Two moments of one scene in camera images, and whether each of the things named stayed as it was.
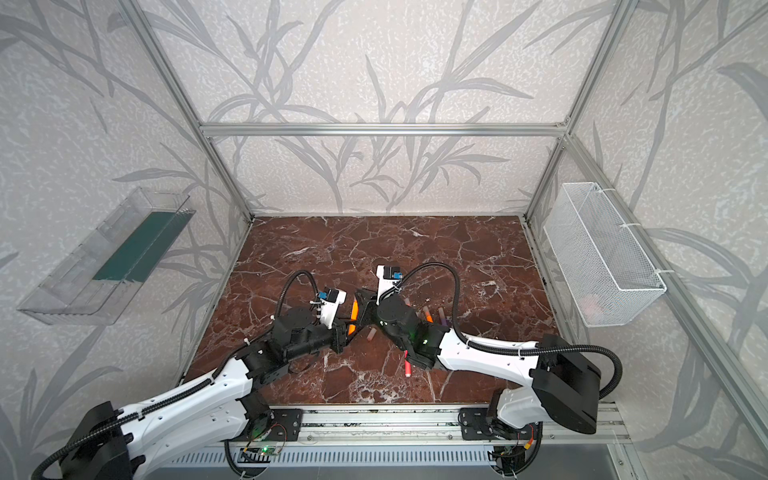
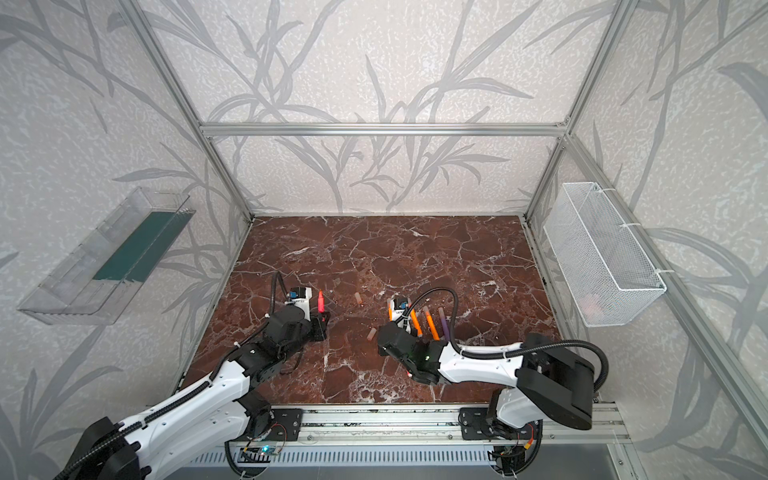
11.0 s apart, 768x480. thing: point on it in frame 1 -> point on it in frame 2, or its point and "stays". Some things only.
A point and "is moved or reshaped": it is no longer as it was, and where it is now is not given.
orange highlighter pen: (428, 315) stays
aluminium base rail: (408, 438) stays
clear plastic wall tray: (91, 287) stays
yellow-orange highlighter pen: (354, 317) is moved or reshaped
